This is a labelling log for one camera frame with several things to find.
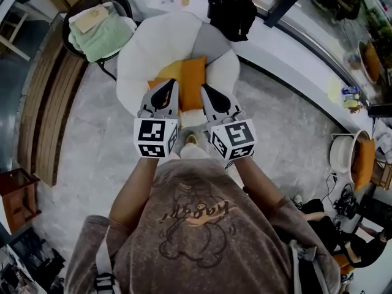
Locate grey harness strap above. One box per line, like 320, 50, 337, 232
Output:
94, 225, 116, 294
287, 239, 326, 294

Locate black bag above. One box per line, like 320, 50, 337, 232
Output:
207, 0, 258, 43

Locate red-brown wooden cabinet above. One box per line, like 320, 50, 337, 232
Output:
0, 167, 43, 235

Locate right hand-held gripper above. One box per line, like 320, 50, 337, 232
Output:
200, 83, 257, 170

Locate black camera rig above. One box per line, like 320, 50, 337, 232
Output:
332, 182, 360, 221

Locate white round chair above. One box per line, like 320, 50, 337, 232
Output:
329, 129, 379, 185

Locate white wooden side table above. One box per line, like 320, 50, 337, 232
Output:
0, 0, 33, 61

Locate person's left forearm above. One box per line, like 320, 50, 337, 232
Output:
108, 155, 160, 235

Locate pale yellow paper sheet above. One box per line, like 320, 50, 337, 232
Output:
326, 77, 343, 104

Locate brown cushion in tub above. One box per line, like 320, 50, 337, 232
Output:
364, 42, 382, 80

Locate person's right forearm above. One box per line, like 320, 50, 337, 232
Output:
234, 156, 284, 216

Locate black equipment pile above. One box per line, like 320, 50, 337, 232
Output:
0, 230, 67, 294

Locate beige book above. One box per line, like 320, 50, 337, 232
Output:
74, 6, 110, 34

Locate black window frame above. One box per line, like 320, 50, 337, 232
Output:
254, 0, 371, 104

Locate white flower-shaped chair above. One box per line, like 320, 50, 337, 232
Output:
116, 10, 242, 129

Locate small orange pillow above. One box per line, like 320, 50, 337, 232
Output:
147, 77, 174, 108

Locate orange chair cushion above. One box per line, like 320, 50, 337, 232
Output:
351, 138, 377, 192

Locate large orange pillow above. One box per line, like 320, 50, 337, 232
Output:
179, 56, 208, 113

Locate grey fabric pillow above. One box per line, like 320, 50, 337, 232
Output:
191, 21, 231, 66

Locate person's cream trousers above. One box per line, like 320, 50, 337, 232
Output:
179, 142, 213, 162

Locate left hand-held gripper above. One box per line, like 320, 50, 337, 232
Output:
134, 78, 181, 159

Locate person's brown printed shirt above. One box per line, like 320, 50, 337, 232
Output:
63, 157, 341, 294

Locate wooden plank platform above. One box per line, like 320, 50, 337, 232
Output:
17, 34, 90, 187

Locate yellow round seat cushion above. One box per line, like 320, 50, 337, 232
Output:
155, 60, 184, 84

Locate green knitted blanket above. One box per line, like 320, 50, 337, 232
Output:
67, 10, 135, 64

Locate light wooden stool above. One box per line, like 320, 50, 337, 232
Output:
369, 160, 392, 190

